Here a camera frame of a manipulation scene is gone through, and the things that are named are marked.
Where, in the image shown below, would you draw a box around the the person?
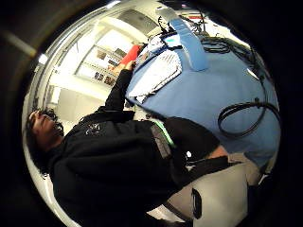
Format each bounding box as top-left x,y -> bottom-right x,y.
25,68 -> 222,227

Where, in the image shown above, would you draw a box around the blue stand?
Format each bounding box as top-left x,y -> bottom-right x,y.
169,17 -> 210,72

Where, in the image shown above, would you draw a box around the black eyeglasses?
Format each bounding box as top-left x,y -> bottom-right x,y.
28,108 -> 61,128

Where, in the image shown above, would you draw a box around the small device with cyan screen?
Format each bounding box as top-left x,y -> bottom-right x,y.
162,32 -> 184,49

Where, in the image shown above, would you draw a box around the white wall shelf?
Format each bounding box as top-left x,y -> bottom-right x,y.
75,44 -> 134,88

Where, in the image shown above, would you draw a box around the white keyboard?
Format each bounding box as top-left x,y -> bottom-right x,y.
127,49 -> 184,104

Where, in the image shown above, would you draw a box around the black coiled cable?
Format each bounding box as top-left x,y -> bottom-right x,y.
217,97 -> 281,140

